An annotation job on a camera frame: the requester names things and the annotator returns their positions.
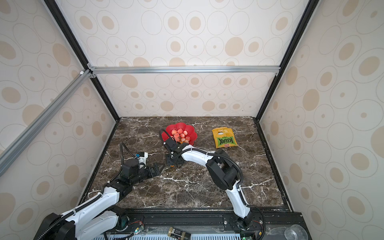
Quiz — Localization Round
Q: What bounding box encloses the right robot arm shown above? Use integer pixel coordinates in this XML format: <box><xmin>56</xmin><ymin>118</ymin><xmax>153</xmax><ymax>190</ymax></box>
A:
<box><xmin>159</xmin><ymin>129</ymin><xmax>266</xmax><ymax>231</ymax></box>

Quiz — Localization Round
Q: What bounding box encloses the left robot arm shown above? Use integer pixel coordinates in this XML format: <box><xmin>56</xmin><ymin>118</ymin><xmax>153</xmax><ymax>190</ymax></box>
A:
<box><xmin>34</xmin><ymin>142</ymin><xmax>165</xmax><ymax>240</ymax></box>

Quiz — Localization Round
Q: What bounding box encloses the red flower-shaped fruit bowl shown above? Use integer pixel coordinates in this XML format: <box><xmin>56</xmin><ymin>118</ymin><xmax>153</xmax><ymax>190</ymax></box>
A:
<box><xmin>160</xmin><ymin>123</ymin><xmax>198</xmax><ymax>146</ymax></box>

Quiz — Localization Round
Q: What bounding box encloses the yellow green snack bag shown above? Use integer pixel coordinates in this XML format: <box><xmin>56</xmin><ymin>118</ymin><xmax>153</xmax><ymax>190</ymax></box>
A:
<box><xmin>212</xmin><ymin>127</ymin><xmax>238</xmax><ymax>149</ymax></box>

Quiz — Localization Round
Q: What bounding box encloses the black battery with gold label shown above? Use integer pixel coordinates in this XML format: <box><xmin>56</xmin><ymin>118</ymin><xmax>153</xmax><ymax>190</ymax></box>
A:
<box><xmin>167</xmin><ymin>227</ymin><xmax>191</xmax><ymax>240</ymax></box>

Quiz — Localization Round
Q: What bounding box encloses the clear plastic cup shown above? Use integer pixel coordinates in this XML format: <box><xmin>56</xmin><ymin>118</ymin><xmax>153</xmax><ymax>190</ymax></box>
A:
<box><xmin>284</xmin><ymin>225</ymin><xmax>309</xmax><ymax>240</ymax></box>

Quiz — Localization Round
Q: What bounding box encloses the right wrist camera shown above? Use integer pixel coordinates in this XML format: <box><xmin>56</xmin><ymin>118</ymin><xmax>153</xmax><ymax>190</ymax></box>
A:
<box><xmin>164</xmin><ymin>138</ymin><xmax>191</xmax><ymax>156</ymax></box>

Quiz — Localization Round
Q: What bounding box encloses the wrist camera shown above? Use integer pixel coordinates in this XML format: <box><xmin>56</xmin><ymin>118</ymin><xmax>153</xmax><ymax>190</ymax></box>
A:
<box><xmin>164</xmin><ymin>138</ymin><xmax>191</xmax><ymax>156</ymax></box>
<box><xmin>122</xmin><ymin>152</ymin><xmax>148</xmax><ymax>179</ymax></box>

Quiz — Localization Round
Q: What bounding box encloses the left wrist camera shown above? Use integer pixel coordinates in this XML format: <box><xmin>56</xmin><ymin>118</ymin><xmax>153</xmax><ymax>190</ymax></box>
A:
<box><xmin>122</xmin><ymin>152</ymin><xmax>148</xmax><ymax>179</ymax></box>

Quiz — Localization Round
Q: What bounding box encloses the horizontal aluminium rail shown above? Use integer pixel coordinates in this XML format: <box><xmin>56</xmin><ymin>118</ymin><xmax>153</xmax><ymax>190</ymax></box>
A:
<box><xmin>87</xmin><ymin>66</ymin><xmax>280</xmax><ymax>76</ymax></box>

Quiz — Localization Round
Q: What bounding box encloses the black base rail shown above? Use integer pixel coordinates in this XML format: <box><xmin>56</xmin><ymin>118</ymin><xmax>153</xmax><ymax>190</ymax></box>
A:
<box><xmin>53</xmin><ymin>209</ymin><xmax>313</xmax><ymax>240</ymax></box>

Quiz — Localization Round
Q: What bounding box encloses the left diagonal aluminium rail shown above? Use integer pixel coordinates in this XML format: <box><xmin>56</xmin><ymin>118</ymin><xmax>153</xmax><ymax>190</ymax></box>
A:
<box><xmin>1</xmin><ymin>70</ymin><xmax>91</xmax><ymax>175</ymax></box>

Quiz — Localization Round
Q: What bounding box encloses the left black corner post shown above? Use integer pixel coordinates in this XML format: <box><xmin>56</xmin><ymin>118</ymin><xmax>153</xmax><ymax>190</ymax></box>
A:
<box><xmin>44</xmin><ymin>0</ymin><xmax>120</xmax><ymax>122</ymax></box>

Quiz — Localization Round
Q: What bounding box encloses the black corner post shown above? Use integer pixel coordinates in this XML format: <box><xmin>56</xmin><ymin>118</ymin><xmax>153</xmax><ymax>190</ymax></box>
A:
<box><xmin>254</xmin><ymin>0</ymin><xmax>320</xmax><ymax>122</ymax></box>
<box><xmin>44</xmin><ymin>0</ymin><xmax>120</xmax><ymax>122</ymax></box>

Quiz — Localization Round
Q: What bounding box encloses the right black corner post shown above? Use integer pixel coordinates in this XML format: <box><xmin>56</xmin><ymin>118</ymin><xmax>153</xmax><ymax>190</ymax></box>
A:
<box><xmin>254</xmin><ymin>0</ymin><xmax>320</xmax><ymax>122</ymax></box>

